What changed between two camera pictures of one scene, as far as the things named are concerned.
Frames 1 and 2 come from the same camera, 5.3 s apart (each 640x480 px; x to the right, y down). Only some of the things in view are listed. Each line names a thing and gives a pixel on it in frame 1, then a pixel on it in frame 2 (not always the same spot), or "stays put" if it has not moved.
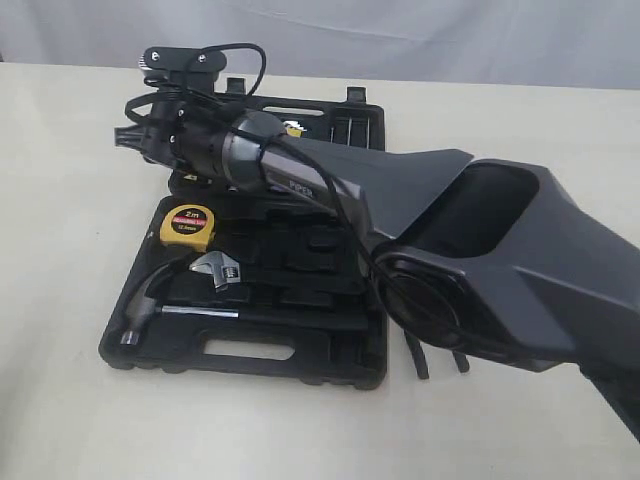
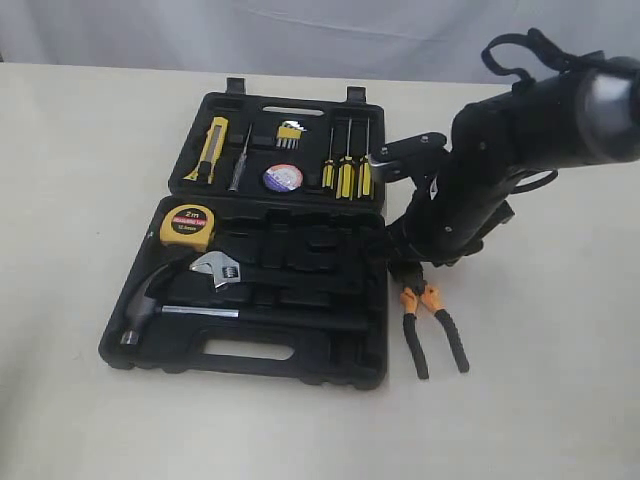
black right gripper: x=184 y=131 -> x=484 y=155
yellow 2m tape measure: x=188 y=227 stays put
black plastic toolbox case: x=241 y=281 stays put
